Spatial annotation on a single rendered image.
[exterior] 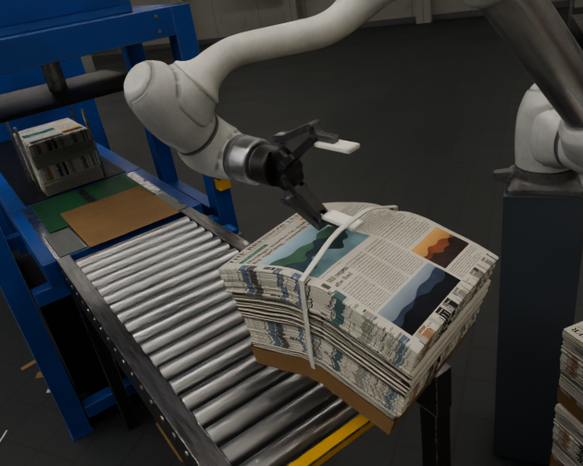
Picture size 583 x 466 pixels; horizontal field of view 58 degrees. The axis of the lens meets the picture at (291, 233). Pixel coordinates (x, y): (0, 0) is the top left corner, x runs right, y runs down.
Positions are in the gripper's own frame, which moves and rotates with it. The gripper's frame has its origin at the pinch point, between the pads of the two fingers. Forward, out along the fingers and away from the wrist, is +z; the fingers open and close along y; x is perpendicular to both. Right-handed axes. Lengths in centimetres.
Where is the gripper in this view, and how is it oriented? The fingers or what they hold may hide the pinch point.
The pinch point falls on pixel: (351, 186)
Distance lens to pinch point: 88.6
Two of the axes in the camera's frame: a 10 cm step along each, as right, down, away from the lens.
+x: -6.4, 4.6, -6.2
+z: 7.6, 2.7, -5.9
